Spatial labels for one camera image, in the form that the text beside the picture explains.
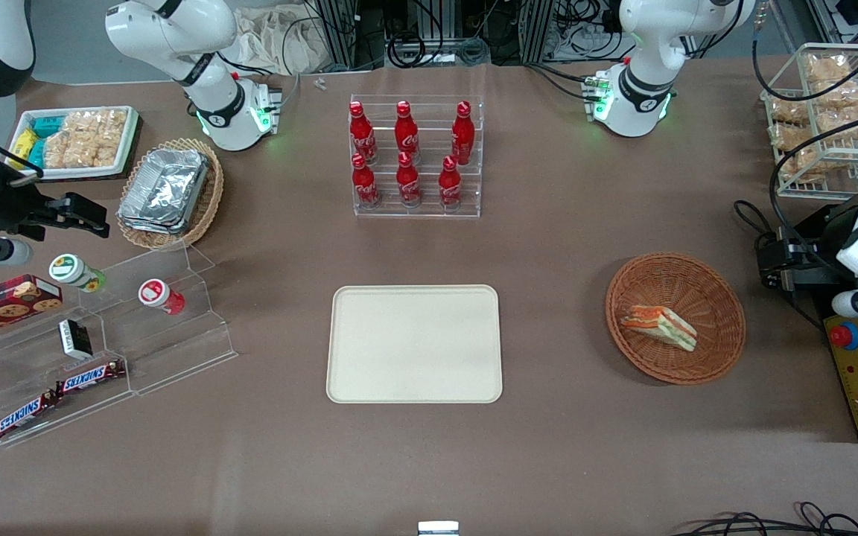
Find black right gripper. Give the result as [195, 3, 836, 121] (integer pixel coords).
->
[0, 185, 112, 241]

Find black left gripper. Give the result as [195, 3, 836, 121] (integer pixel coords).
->
[757, 226, 851, 293]

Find round brown wicker basket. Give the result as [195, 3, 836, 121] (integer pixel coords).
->
[606, 253, 746, 386]

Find white rectangular snack tray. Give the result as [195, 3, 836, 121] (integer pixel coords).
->
[6, 106, 141, 182]

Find triangle sandwich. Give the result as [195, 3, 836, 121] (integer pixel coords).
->
[619, 304, 698, 352]

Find oval tan wicker basket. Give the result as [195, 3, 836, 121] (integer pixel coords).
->
[116, 138, 225, 251]

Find cream plastic serving tray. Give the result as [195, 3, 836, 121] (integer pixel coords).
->
[326, 285, 503, 404]

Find green sunflower yogurt cup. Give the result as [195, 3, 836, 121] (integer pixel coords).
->
[49, 253, 107, 293]

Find clear rice cracker pack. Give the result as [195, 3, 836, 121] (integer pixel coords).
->
[63, 110, 129, 140]
[71, 137, 121, 169]
[42, 134, 74, 169]

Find yellow snack packet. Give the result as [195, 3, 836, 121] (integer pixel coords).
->
[11, 128, 39, 162]

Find red tartan cookie box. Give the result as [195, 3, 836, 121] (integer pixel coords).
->
[0, 274, 63, 345]

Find aluminium foil container stack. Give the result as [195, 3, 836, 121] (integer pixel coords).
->
[118, 147, 211, 236]

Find red strawberry yogurt cup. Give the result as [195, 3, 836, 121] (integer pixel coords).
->
[138, 278, 185, 316]

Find small black chocolate box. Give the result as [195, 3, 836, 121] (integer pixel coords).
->
[59, 319, 94, 360]

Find clear bagged cracker snack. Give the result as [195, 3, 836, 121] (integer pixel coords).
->
[768, 99, 811, 125]
[779, 147, 823, 181]
[772, 123, 819, 151]
[816, 79, 858, 114]
[805, 54, 852, 83]

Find snickers chocolate bar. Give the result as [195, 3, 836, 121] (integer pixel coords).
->
[0, 392, 57, 441]
[54, 360, 127, 395]

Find clear acrylic step shelf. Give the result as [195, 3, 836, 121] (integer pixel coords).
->
[0, 242, 238, 449]

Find white crumpled cloth bag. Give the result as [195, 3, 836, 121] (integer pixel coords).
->
[229, 6, 325, 77]

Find red cola bottle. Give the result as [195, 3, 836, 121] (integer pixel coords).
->
[352, 153, 381, 210]
[439, 155, 463, 211]
[349, 101, 378, 165]
[396, 152, 422, 208]
[395, 101, 421, 166]
[451, 101, 476, 167]

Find clear acrylic bottle rack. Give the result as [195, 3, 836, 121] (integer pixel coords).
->
[349, 94, 485, 219]

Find black looped gripper cable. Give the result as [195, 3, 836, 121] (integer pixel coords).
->
[732, 199, 781, 250]

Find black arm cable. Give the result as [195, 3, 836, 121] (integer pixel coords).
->
[769, 112, 858, 246]
[751, 0, 858, 103]

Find white wire rack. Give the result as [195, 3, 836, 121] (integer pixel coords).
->
[760, 43, 858, 200]

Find black floor cable bundle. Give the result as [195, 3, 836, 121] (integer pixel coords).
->
[671, 502, 858, 536]

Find black base cable bundle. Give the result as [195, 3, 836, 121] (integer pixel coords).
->
[524, 61, 597, 101]

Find aluminium frame post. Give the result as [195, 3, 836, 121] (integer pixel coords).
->
[520, 0, 558, 66]
[313, 0, 361, 72]

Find black coiled cable pile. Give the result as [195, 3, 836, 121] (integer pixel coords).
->
[387, 0, 523, 69]

